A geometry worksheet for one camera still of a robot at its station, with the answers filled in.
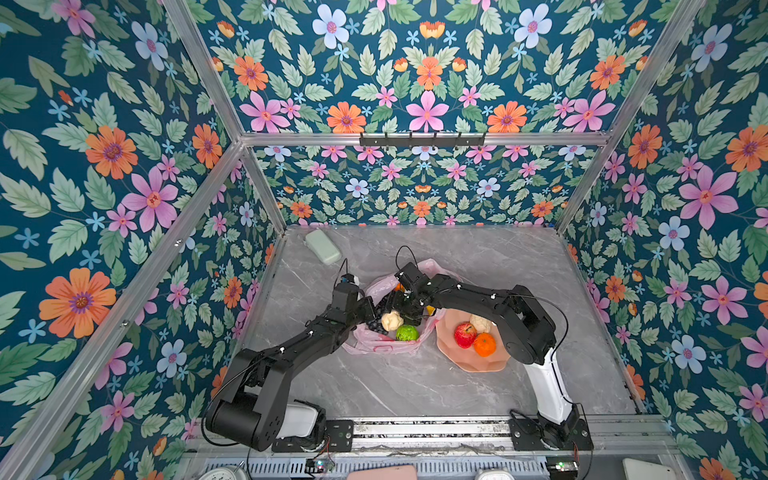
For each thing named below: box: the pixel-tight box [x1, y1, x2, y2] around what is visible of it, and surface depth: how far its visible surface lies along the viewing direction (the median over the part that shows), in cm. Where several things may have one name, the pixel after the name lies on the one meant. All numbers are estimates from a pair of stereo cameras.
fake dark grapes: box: [367, 308, 388, 335], surface depth 92 cm
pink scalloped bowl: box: [435, 308, 511, 372], surface depth 87 cm
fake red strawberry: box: [454, 321, 477, 349], surface depth 87 cm
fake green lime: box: [395, 324, 419, 341], surface depth 88 cm
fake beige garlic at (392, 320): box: [381, 310, 404, 331], surface depth 90 cm
